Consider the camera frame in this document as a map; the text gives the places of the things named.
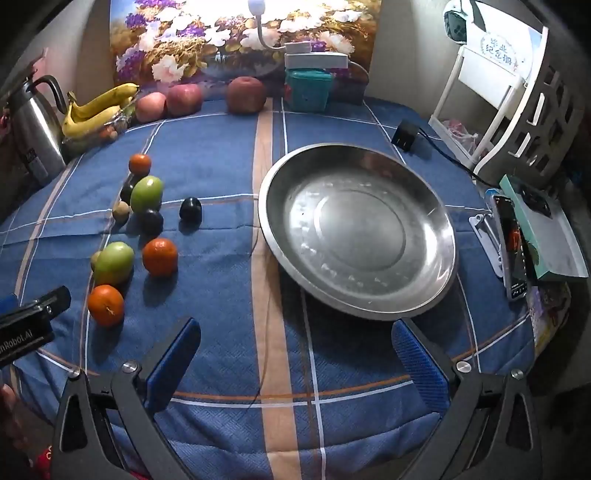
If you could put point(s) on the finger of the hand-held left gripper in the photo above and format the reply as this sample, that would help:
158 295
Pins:
8 304
53 302

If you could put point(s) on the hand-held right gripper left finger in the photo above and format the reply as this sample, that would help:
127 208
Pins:
173 364

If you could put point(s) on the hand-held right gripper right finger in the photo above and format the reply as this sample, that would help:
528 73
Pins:
420 364

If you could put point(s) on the green mango front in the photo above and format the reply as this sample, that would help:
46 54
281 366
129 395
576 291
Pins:
114 263

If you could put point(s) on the green mango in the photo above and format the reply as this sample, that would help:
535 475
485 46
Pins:
147 194
114 263

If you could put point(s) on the dark plum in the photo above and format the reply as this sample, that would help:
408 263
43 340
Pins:
190 210
151 221

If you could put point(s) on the dark avocado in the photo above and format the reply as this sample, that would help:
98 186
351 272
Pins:
126 190

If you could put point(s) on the green mango back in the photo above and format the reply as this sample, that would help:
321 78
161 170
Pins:
147 194

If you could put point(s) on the round steel plate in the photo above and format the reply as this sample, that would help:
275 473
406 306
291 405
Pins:
358 230

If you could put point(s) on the small orange tangerine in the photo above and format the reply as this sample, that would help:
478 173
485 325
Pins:
140 164

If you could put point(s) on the blue plaid tablecloth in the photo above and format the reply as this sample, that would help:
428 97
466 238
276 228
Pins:
231 300

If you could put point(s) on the colourful packet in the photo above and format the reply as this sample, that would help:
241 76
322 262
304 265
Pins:
549 309

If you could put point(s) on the black smartphone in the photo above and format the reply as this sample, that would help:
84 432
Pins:
512 249

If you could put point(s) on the green fruit in plastic tray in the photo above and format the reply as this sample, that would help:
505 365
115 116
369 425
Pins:
76 146

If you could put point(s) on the clear plastic tray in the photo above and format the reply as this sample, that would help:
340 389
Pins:
94 142

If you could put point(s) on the steel thermos kettle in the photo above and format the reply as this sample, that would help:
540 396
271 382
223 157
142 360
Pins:
32 134

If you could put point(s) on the tangerine in plastic tray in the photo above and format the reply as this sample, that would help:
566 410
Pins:
109 134

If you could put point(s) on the teal book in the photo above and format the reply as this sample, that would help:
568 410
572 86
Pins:
549 235

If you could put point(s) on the yellow banana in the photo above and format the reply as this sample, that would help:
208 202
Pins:
106 99
87 121

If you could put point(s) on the pink apple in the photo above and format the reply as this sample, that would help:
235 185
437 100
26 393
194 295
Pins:
150 107

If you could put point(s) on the black power adapter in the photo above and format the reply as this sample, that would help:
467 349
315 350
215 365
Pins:
405 136

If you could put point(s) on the pink plastic bag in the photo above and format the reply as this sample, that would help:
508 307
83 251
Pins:
457 131

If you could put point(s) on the white plastic basket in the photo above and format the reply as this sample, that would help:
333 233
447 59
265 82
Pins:
549 120

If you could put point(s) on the dark red apple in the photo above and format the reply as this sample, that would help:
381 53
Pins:
247 94

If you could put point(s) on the dark box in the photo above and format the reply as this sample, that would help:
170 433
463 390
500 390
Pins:
351 87

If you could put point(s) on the floral painting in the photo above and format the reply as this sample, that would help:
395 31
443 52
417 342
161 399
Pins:
184 37

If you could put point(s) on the teal box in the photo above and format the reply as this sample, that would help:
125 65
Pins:
307 90

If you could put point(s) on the white power strip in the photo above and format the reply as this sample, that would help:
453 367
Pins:
314 59

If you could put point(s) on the white paper sign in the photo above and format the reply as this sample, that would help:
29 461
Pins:
503 46

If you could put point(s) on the white gooseneck lamp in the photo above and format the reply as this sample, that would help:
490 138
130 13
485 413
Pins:
265 32

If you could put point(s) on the white metal bracket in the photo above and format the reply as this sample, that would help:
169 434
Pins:
485 235

